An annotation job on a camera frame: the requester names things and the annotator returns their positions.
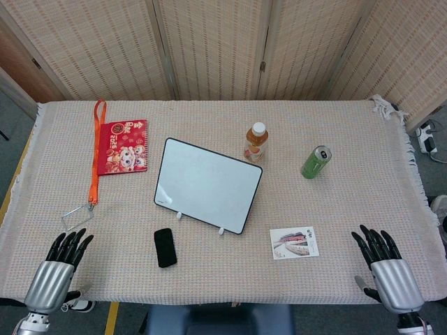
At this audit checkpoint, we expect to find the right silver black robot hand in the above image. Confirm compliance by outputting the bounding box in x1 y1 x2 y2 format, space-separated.
350 224 425 314

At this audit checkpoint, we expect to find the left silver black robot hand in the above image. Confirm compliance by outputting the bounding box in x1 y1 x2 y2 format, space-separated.
23 228 95 315

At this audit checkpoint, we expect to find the blue robot base seat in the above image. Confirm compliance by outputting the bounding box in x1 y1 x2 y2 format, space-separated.
139 304 295 335

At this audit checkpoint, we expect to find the white board black frame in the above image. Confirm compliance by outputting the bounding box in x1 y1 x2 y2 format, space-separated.
153 137 263 235

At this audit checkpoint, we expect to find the white black sneaker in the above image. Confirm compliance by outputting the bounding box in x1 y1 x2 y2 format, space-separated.
61 299 96 312

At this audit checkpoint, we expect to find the clear plastic badge holder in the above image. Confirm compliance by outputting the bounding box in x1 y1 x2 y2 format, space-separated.
61 204 94 232

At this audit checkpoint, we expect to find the grey pink sneaker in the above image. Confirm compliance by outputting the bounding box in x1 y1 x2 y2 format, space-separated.
430 194 447 225

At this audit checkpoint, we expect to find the palace photo postcard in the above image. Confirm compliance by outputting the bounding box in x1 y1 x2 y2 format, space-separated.
269 226 321 260

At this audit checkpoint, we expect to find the green drink can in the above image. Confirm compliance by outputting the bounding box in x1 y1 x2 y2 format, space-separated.
300 144 332 180

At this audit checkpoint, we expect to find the white power strip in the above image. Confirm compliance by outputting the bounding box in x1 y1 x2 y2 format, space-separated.
416 121 439 155

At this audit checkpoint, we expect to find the red 2026 spiral calendar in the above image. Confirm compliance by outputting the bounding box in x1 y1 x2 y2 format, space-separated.
96 119 149 176

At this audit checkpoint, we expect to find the beige woven fringed tablecloth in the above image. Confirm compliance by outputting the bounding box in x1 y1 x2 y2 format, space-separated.
0 94 439 308

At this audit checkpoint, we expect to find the amber tea bottle white cap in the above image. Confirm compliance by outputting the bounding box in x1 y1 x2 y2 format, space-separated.
244 121 270 163

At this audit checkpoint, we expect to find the bamboo folding screen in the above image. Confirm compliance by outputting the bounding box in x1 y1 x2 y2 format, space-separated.
0 0 447 133

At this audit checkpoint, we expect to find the orange lanyard strap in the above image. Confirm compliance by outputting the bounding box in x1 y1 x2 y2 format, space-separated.
87 99 108 207

